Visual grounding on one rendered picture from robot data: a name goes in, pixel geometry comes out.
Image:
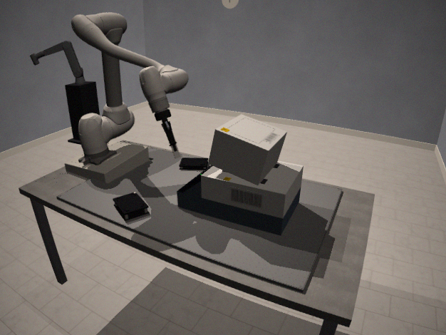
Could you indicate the beige and dark blue benchtop machine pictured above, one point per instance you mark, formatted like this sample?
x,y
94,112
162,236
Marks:
x,y
246,184

